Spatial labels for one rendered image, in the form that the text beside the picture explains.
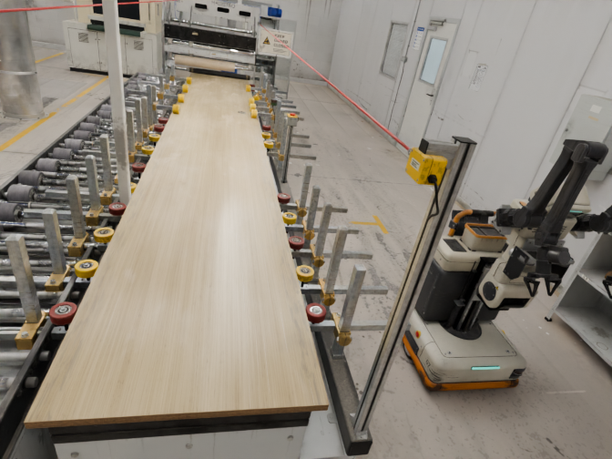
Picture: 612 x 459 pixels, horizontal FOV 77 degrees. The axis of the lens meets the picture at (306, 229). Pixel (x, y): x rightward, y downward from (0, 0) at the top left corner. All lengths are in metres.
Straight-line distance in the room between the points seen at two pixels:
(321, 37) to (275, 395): 11.71
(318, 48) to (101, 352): 11.64
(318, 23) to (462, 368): 10.98
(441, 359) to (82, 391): 1.84
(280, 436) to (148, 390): 0.42
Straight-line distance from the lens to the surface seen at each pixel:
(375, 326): 1.63
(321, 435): 1.52
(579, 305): 3.95
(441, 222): 0.94
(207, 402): 1.21
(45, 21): 13.01
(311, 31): 12.39
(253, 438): 1.33
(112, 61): 2.02
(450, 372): 2.50
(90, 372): 1.32
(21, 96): 6.66
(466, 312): 2.64
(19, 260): 1.48
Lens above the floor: 1.88
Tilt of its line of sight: 29 degrees down
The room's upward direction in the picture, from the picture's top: 10 degrees clockwise
